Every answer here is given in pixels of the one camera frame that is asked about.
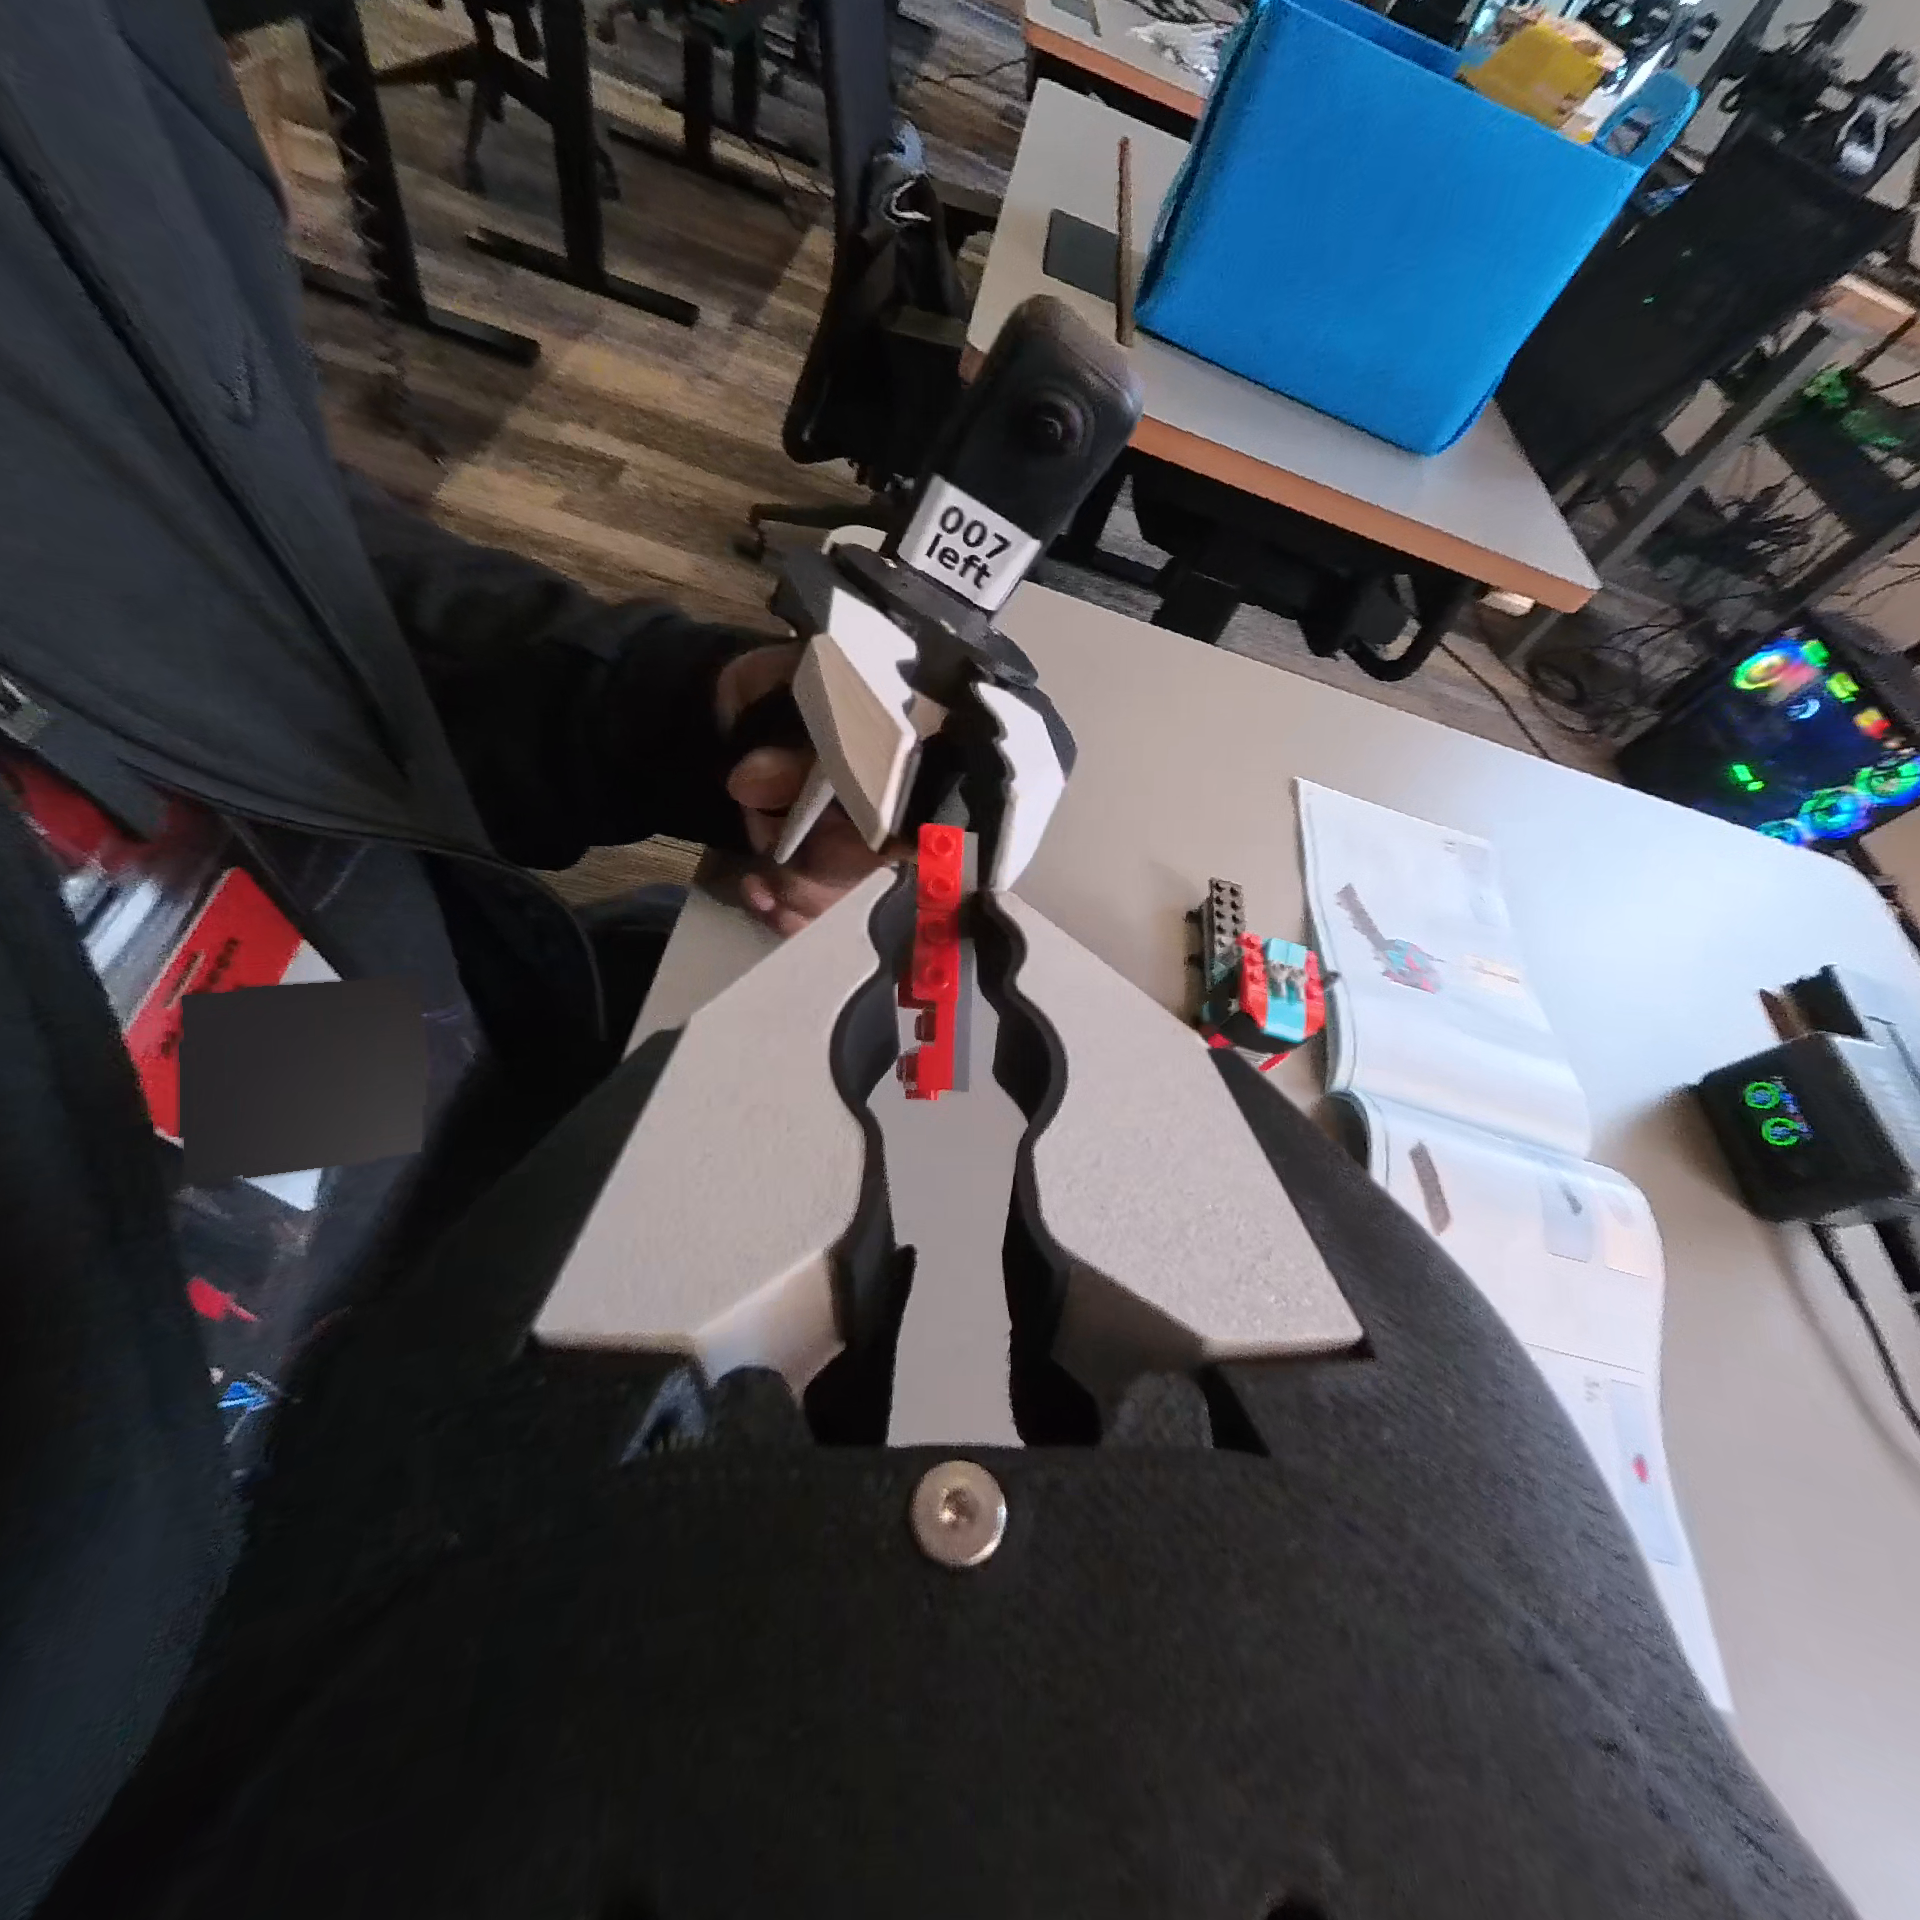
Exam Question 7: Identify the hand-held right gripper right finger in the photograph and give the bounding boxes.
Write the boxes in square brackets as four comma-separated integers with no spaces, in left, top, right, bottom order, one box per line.
[979,888,1371,1398]

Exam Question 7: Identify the brick instruction booklet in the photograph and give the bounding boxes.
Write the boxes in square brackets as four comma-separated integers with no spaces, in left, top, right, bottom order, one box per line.
[1295,779,1742,1716]

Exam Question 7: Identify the black power station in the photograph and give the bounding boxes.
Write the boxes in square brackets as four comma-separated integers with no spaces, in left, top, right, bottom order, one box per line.
[1694,1033,1920,1226]

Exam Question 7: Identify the dark rectangular desk plate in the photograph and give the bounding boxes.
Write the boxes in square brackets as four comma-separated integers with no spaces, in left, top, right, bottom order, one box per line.
[1044,208,1155,303]

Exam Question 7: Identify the person's left forearm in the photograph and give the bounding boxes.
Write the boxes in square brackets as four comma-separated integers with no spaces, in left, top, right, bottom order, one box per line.
[346,498,751,872]

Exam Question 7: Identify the red and teal brick model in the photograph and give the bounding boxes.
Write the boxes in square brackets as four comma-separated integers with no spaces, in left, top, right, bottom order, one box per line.
[1187,880,1337,1071]

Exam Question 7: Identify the grey desk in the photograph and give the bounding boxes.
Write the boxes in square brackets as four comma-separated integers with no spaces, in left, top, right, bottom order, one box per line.
[622,580,1920,1920]

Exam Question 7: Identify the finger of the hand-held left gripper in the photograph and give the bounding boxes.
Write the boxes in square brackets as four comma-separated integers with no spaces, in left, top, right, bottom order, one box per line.
[787,589,952,854]
[960,683,1078,901]

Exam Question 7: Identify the red graphic shirt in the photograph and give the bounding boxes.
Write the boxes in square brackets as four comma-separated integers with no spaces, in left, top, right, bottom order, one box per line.
[0,763,323,1352]

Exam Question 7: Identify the white desk with wooden edge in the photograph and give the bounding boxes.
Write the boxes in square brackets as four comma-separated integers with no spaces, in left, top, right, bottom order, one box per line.
[960,74,1603,613]

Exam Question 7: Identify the black office chair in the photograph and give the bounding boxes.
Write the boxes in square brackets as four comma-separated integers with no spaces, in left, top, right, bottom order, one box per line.
[736,0,994,564]

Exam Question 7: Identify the yellow box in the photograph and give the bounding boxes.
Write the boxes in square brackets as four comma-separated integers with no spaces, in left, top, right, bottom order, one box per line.
[1464,17,1631,144]

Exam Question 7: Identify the person's left hand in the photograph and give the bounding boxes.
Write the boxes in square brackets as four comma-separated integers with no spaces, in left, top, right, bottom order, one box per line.
[718,644,920,941]

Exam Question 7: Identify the computer tower with coloured lights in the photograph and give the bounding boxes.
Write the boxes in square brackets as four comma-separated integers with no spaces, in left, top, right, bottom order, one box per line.
[1621,630,1920,851]

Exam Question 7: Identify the flat black device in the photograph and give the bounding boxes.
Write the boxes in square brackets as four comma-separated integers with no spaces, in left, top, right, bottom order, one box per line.
[1765,964,1920,1054]

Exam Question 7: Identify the blue fabric storage bin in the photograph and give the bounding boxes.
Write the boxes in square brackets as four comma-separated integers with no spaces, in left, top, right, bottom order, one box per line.
[1134,0,1704,459]

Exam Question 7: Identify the red and grey brick assembly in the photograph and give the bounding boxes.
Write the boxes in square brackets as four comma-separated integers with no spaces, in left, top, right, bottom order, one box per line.
[894,822,982,1105]

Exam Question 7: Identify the person's dark jacket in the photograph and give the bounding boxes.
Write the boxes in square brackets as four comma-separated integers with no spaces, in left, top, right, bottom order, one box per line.
[0,0,751,1920]

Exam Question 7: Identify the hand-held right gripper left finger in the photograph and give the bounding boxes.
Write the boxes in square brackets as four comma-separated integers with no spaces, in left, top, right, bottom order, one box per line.
[533,870,926,1398]

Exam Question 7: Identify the black desk frame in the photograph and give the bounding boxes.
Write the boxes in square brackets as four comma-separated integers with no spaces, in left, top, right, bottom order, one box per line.
[458,0,706,330]
[292,0,543,367]

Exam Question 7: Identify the black cable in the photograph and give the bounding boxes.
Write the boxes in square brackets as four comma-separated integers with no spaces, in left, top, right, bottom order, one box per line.
[1805,1218,1920,1434]

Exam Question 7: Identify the black mesh chair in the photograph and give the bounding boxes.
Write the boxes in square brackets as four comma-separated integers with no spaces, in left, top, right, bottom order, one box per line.
[1500,134,1908,484]

